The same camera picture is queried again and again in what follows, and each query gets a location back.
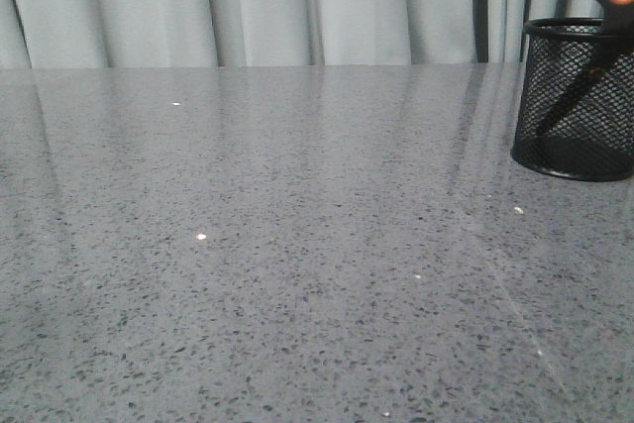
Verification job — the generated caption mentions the grey orange handled scissors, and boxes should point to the grey orange handled scissors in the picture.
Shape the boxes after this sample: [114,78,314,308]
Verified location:
[536,0,633,136]

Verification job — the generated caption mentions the black mesh metal bucket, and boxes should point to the black mesh metal bucket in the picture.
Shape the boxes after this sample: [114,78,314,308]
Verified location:
[511,18,633,181]

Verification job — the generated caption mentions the grey pleated curtain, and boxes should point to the grey pleated curtain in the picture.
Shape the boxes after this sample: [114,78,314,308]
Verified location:
[1,0,601,69]

